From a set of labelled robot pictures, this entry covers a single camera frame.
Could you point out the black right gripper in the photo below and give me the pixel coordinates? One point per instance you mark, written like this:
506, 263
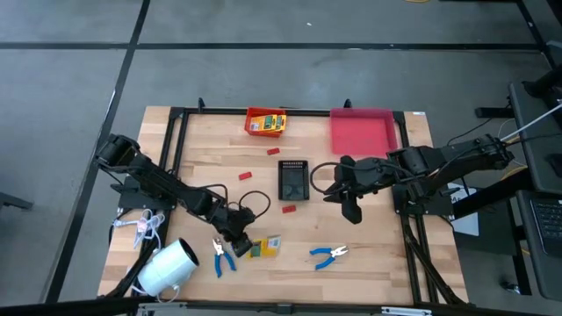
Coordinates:
364, 175

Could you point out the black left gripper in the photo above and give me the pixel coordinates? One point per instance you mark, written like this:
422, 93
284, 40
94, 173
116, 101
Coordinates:
232, 221

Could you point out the yellow green crayon box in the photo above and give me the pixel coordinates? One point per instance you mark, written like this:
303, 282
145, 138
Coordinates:
257, 126
279, 123
268, 248

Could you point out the red eraser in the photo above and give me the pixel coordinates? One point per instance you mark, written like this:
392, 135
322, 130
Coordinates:
289, 209
245, 176
273, 151

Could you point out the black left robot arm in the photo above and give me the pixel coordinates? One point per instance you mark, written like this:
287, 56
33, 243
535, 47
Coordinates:
153, 180

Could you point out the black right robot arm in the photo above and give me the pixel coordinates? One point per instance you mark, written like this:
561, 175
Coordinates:
439, 155

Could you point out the black slotted plastic basket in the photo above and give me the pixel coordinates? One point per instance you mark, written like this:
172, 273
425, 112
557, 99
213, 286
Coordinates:
293, 182

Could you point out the pink plastic tray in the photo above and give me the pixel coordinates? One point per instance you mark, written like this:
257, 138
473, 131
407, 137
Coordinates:
362, 134

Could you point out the white cylinder with dark opening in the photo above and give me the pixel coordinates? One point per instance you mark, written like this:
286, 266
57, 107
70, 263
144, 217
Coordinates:
167, 267

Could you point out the red slotted plastic basket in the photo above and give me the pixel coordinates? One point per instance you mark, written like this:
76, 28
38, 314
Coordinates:
263, 111

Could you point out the white paper sheet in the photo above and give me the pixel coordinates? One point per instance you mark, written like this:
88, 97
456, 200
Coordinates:
467, 224

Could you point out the black desk foot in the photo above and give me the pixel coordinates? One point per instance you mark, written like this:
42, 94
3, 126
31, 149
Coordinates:
494, 112

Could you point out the black aluminium crossbar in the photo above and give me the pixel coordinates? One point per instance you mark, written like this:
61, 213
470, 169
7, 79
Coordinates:
66, 307

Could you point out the dark grey desk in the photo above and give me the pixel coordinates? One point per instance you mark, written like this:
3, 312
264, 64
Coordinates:
535, 162

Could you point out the black laptop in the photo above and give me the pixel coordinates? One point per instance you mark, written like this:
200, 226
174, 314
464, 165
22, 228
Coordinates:
549, 224

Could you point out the dark furniture foot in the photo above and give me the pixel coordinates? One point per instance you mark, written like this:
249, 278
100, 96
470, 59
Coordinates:
13, 201

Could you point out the black frame clamp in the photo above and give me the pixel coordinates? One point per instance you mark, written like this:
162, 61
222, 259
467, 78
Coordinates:
347, 103
201, 104

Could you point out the silver metal bracket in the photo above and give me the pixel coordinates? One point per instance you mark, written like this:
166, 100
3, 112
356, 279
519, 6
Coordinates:
406, 311

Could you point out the black table frame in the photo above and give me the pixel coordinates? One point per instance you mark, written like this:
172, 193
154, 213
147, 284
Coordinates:
211, 111

